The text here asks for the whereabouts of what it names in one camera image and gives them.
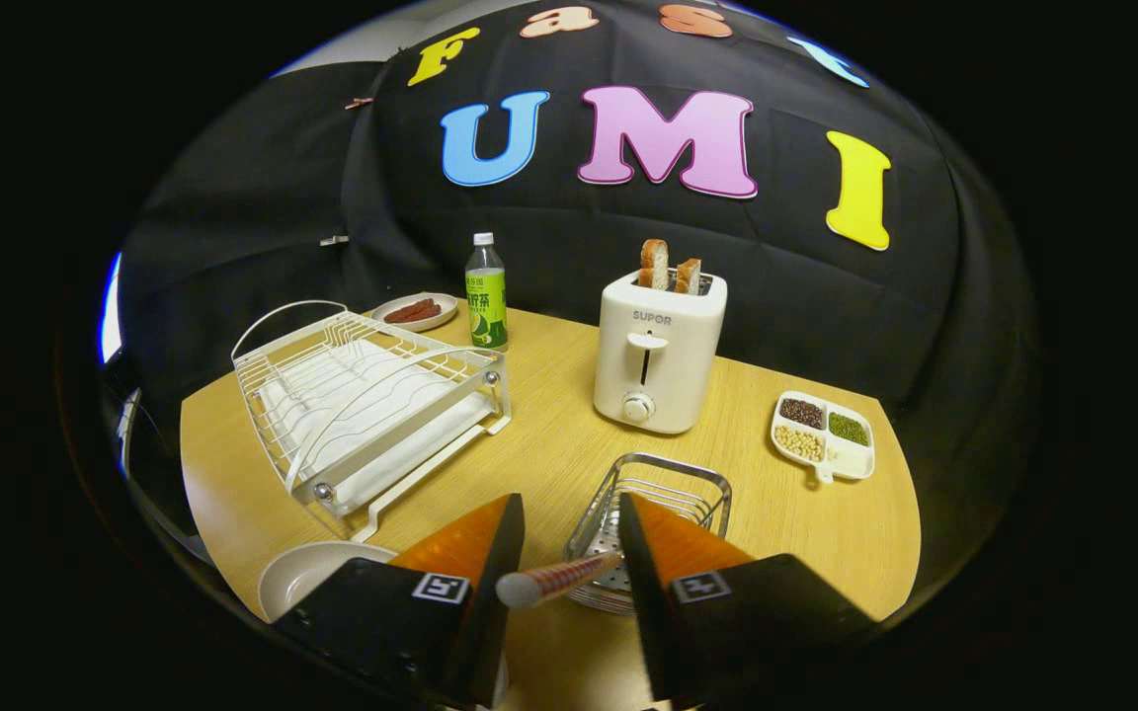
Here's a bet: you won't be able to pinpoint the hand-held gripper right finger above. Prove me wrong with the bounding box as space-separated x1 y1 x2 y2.
617 492 876 710

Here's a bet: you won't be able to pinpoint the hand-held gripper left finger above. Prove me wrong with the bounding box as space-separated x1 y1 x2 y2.
271 493 527 709

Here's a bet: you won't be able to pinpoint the spoon with red striped handle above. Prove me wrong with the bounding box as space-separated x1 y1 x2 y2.
496 550 623 609

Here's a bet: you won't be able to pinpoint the metal wire basket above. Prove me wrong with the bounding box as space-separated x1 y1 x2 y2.
563 452 734 617

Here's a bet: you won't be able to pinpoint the grey plate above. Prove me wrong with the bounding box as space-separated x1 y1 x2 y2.
257 540 399 623

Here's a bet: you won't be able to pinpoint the white wire dish rack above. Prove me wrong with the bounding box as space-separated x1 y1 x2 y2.
231 299 513 543

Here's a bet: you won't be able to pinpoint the white divided dish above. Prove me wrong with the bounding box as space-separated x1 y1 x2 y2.
770 390 876 486

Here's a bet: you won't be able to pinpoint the small beige plate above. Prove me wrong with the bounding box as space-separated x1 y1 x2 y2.
371 292 459 333

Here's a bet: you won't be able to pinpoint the yellow soybeans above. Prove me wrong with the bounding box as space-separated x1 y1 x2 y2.
774 426 826 463

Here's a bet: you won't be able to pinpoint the white toaster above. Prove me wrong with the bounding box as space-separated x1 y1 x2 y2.
593 269 729 435

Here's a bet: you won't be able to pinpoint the green label drink bottle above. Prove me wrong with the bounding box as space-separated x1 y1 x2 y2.
464 232 510 353

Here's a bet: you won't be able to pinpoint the black backdrop cloth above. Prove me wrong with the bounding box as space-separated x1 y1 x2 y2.
115 0 1039 603

